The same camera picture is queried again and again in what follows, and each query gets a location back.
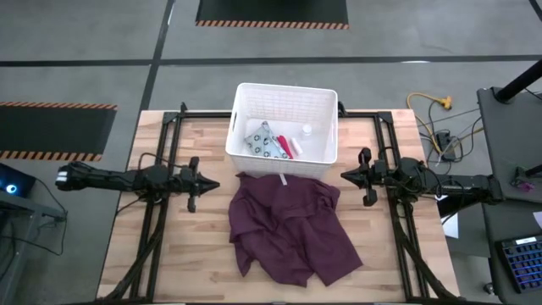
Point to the white paper sheet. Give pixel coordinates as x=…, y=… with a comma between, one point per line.
x=451, y=225

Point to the black hazard-striped floor mat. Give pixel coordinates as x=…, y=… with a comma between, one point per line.
x=271, y=12
x=51, y=131

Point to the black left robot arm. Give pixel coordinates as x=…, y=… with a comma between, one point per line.
x=110, y=180

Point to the grey side table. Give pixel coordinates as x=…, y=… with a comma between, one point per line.
x=512, y=144

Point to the small white bottle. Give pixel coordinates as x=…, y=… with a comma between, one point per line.
x=296, y=146
x=306, y=129

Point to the grey metal stand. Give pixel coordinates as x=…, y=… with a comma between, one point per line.
x=25, y=220

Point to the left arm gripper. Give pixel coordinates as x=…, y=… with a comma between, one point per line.
x=192, y=184

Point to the backlit computer keyboard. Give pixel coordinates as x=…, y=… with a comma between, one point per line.
x=521, y=263

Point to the maroon cloth garment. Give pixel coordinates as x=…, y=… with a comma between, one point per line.
x=290, y=229

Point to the black clamp with purple piece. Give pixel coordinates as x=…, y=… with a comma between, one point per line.
x=524, y=180

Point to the black power strip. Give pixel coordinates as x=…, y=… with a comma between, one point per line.
x=445, y=145

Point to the grey desk with keyboard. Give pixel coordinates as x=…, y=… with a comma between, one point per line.
x=512, y=220

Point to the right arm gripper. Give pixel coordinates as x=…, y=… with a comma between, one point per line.
x=374, y=175

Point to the black device with blue light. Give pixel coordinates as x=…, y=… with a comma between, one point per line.
x=14, y=181

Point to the blue white patterned packet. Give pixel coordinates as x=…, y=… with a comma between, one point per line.
x=261, y=144

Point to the white plastic basket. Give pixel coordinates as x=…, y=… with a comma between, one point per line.
x=322, y=148

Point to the red pink tube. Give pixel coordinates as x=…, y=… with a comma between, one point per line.
x=285, y=147

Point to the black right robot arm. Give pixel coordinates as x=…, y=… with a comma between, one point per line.
x=449, y=183

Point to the black aluminium table frame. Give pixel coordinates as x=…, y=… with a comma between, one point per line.
x=383, y=131

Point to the black pole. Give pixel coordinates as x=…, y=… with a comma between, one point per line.
x=521, y=82

